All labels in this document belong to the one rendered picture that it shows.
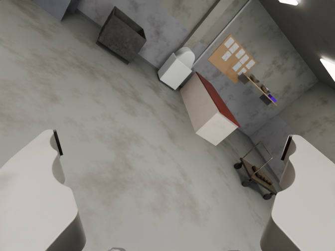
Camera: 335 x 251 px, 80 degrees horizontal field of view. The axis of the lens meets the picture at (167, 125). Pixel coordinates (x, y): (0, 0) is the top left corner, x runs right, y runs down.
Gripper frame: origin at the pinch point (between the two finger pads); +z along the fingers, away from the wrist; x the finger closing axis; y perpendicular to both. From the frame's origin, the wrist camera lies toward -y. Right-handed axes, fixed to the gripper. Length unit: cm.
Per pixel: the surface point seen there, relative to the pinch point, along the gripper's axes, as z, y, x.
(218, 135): 446, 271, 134
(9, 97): 192, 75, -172
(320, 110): 673, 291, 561
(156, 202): 166, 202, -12
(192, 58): 611, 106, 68
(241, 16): 700, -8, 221
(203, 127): 436, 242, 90
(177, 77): 610, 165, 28
